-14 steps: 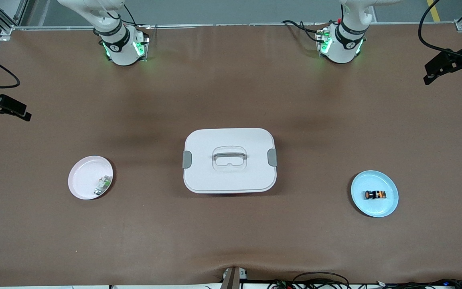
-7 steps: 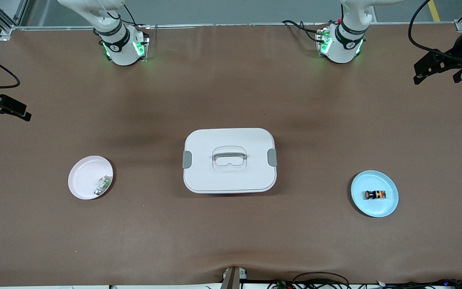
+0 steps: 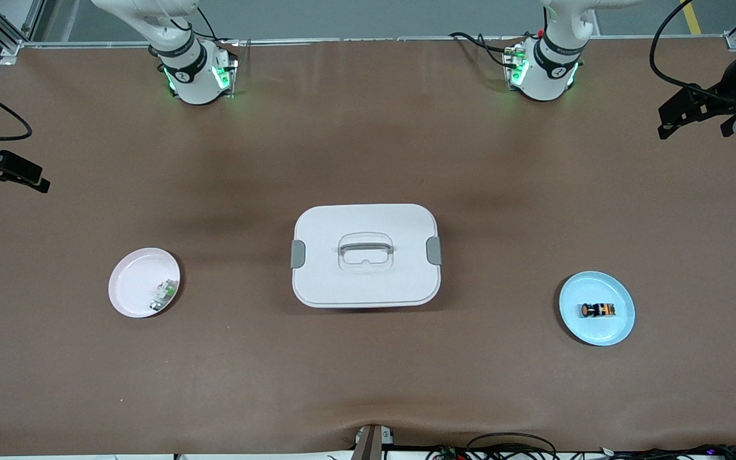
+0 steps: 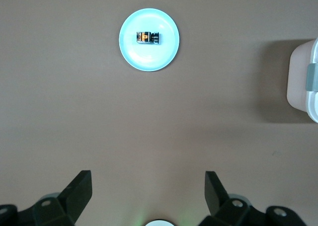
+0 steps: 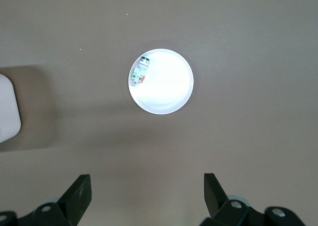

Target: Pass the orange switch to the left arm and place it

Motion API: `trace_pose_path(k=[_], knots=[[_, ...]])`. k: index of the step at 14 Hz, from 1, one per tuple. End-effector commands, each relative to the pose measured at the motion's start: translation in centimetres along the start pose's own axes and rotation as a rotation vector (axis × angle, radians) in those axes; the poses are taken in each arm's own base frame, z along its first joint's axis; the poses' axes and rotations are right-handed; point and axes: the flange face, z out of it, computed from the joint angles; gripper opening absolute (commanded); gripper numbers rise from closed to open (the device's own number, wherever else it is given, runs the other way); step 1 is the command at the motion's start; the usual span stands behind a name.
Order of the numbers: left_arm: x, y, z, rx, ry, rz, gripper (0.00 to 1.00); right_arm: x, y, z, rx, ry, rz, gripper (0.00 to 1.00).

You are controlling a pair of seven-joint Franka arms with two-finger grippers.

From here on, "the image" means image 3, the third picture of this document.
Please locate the brown table mat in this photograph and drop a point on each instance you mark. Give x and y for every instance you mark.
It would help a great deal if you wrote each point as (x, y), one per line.
(368, 370)

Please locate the white lidded storage box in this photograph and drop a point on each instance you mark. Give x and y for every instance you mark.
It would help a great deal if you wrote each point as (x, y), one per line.
(368, 275)

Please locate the pink round plate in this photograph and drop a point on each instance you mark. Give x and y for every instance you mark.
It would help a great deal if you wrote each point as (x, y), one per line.
(144, 283)

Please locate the light blue round plate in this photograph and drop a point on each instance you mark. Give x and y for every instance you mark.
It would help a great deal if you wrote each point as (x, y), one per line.
(598, 329)

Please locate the small green white switch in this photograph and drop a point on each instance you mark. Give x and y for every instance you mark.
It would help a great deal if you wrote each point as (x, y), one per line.
(165, 292)

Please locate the brown table edge bracket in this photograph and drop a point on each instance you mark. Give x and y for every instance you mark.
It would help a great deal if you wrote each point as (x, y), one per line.
(369, 442)

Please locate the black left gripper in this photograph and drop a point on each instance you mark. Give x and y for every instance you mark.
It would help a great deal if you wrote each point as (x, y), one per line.
(715, 102)

